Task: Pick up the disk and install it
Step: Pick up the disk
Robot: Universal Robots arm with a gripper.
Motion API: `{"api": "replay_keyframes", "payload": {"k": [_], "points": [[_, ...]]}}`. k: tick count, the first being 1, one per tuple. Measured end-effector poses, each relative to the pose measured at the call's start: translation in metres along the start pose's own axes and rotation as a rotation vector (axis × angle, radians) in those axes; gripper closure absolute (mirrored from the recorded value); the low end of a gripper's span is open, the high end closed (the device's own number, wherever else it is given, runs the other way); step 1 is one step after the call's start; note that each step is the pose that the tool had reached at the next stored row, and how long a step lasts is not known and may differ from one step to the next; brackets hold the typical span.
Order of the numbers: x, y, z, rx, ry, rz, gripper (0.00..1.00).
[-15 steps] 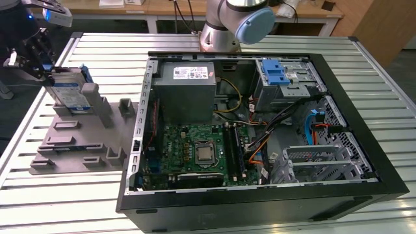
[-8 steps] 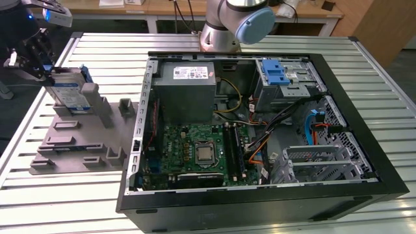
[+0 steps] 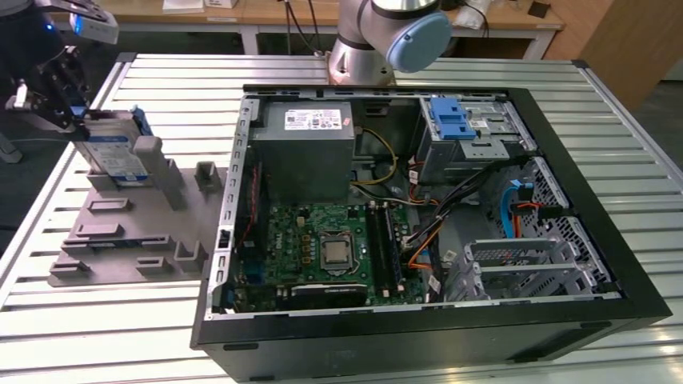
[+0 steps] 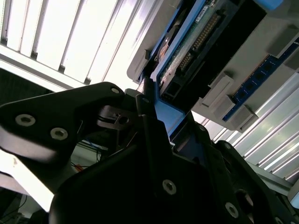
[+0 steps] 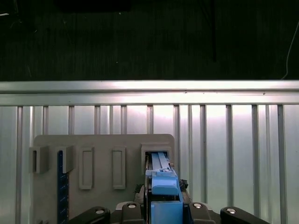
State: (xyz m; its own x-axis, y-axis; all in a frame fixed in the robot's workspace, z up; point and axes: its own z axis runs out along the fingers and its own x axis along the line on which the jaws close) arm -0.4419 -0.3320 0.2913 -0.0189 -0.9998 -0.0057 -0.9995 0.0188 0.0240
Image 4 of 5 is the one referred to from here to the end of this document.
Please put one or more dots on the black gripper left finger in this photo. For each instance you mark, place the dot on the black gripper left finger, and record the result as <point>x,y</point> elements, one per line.
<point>46,116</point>

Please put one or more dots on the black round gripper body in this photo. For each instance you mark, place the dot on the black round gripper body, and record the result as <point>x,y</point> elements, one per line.
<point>112,198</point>

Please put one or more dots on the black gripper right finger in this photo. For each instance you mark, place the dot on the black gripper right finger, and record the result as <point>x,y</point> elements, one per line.
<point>205,144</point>

